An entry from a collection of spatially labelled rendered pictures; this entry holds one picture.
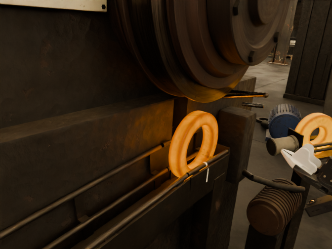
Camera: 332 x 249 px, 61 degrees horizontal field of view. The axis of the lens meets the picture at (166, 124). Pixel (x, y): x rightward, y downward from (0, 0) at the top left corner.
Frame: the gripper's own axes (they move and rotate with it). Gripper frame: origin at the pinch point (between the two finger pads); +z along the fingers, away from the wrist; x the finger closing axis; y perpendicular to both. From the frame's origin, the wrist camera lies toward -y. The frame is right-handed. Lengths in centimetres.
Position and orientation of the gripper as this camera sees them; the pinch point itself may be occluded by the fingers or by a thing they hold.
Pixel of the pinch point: (284, 155)
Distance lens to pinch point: 78.9
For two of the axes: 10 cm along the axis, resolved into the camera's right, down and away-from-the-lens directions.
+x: -6.6, 2.2, -7.2
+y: 2.8, -8.1, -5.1
